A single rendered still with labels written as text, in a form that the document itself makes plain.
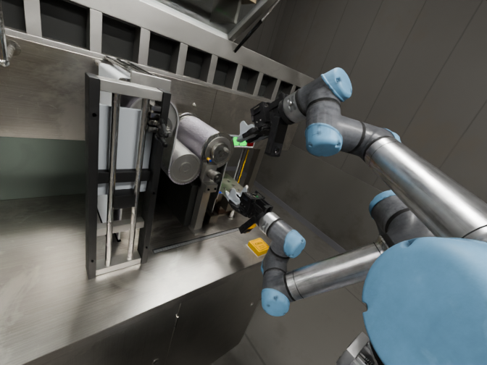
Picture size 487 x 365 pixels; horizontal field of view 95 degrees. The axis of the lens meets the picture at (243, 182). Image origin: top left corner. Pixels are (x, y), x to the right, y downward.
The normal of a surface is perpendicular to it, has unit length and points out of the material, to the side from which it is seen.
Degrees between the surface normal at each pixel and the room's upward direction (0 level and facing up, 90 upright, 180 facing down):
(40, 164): 90
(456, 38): 90
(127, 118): 90
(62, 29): 90
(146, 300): 0
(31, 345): 0
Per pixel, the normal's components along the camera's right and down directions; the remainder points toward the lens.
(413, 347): -0.91, -0.33
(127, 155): 0.61, 0.48
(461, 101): -0.76, 0.05
